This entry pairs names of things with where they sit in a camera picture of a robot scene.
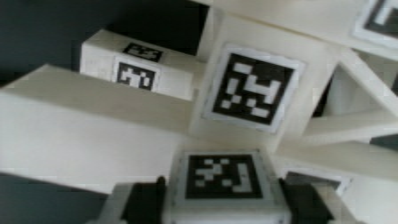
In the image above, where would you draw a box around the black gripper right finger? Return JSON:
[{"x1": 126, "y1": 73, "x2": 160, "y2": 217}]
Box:
[{"x1": 276, "y1": 177, "x2": 361, "y2": 224}]

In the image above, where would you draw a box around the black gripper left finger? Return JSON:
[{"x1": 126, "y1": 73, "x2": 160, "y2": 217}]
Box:
[{"x1": 94, "y1": 175, "x2": 169, "y2": 224}]

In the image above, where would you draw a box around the white chair leg with tag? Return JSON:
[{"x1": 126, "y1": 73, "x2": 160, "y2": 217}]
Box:
[{"x1": 162, "y1": 150, "x2": 292, "y2": 224}]

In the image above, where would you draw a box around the white chair back frame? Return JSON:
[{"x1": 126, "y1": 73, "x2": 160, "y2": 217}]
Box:
[{"x1": 0, "y1": 0, "x2": 398, "y2": 224}]

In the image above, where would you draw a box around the white short leg post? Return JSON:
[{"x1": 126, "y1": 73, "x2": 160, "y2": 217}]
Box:
[{"x1": 80, "y1": 29, "x2": 205, "y2": 100}]

